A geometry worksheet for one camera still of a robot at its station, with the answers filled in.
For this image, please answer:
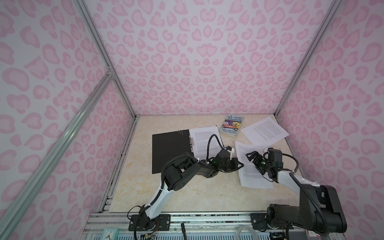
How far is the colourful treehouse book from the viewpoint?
42.9 inches

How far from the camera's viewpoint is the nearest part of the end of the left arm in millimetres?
767

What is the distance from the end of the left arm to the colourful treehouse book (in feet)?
0.89
